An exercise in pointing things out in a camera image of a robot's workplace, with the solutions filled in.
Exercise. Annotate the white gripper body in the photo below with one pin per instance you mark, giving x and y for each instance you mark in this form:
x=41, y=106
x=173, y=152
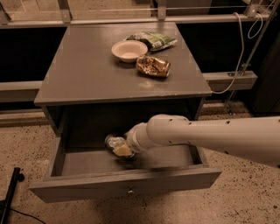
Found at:
x=134, y=141

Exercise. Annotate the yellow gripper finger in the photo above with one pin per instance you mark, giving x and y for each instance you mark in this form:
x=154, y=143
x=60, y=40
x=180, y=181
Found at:
x=123, y=150

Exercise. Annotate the silver green 7up can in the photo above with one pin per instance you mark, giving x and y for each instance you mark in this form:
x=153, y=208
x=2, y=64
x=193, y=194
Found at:
x=111, y=141

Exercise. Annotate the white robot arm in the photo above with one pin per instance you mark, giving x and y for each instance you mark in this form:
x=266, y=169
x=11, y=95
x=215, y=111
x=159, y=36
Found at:
x=254, y=139

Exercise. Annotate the grey open top drawer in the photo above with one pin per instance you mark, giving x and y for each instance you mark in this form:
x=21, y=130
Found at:
x=82, y=168

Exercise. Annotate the brown patterned soda can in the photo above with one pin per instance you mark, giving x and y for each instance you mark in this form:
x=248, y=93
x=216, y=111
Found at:
x=153, y=66

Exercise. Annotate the grey wooden cabinet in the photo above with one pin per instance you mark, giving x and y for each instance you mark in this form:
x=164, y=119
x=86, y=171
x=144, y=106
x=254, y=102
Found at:
x=85, y=71

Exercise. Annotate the white ceramic bowl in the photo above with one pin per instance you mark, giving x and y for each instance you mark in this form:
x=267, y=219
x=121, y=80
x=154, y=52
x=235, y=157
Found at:
x=129, y=50

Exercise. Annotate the green chip bag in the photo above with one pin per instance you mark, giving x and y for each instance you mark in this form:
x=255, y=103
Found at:
x=154, y=41

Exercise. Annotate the grey diagonal metal pole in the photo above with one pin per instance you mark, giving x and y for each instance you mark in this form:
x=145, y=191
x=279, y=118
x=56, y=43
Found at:
x=265, y=18

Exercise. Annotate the black stand leg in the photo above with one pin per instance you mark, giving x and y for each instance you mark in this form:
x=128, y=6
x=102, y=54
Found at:
x=5, y=205

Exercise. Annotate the metal railing frame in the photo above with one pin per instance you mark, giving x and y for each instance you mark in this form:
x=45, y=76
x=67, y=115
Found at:
x=26, y=91

